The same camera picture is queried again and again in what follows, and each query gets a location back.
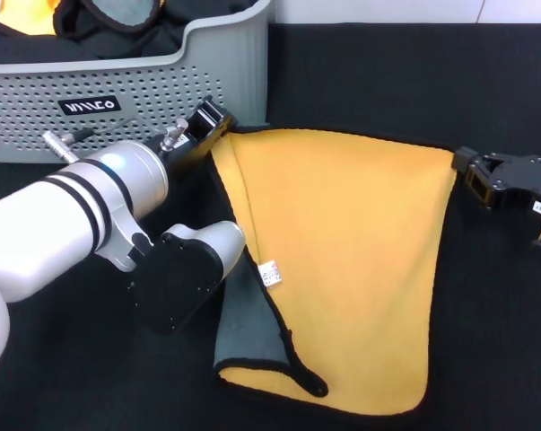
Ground yellow grey towel black trim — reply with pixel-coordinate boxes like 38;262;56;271
0;0;166;41
209;128;459;426

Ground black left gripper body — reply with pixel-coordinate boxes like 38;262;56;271
155;123;211;179

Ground black tablecloth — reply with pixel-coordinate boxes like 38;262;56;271
0;22;541;431

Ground dark grey cloth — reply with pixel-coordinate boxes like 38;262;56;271
0;0;257;64

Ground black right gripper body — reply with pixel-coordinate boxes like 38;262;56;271
492;155;541;221

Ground grey perforated plastic storage box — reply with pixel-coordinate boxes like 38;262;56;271
0;0;271;165

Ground left gripper cable silver connectors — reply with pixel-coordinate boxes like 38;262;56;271
43;117;188;158

